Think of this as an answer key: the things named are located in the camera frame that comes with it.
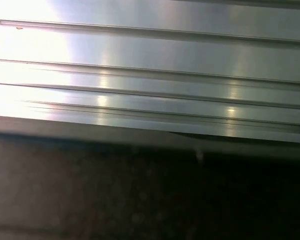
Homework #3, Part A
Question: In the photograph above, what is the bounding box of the black grey PC case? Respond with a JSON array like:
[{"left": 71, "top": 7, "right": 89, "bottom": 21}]
[{"left": 0, "top": 116, "right": 300, "bottom": 240}]

